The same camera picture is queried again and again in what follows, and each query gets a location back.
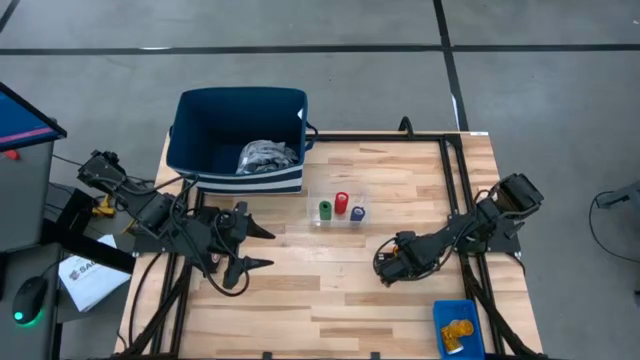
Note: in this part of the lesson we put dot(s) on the computer monitor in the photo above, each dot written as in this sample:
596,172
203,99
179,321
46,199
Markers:
20,120

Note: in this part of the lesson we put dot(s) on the black metal beam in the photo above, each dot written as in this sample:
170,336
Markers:
90,247

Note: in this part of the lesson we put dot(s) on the green bandage roll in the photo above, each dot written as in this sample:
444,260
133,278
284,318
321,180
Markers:
325,211

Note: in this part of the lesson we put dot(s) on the black box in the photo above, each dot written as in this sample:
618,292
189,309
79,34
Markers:
65,210

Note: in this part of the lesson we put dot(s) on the grey stand leg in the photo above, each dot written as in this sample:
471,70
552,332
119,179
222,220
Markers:
620,196

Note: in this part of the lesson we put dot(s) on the black computer mouse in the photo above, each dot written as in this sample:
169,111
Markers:
29,297

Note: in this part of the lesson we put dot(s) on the crumpled grey plastic bag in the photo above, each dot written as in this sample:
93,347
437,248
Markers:
265,157

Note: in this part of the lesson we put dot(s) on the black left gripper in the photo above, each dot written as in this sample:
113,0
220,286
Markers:
220,235

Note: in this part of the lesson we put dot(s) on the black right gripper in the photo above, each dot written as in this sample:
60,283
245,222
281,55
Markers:
400,265

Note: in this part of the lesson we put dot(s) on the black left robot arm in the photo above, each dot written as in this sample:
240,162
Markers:
150,210

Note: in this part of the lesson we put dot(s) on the red button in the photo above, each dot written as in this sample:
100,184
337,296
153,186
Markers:
12,155

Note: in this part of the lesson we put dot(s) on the purple bottle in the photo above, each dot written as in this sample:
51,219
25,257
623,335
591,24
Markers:
357,214

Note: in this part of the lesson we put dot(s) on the black aluminium table frame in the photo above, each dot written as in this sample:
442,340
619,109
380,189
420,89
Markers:
380,137

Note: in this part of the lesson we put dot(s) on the clear plastic bin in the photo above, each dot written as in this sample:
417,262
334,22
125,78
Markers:
315,195

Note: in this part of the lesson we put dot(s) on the grey side desk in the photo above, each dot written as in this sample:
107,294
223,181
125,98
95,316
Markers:
7,270

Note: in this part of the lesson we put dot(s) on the blue plastic bin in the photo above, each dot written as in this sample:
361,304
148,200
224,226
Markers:
445,310

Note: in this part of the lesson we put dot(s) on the navy white striped fabric basket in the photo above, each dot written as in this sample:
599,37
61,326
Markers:
215,125

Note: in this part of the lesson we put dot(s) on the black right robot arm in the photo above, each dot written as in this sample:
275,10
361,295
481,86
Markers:
480,225

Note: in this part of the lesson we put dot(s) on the white paper booklet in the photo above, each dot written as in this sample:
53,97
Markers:
90,280

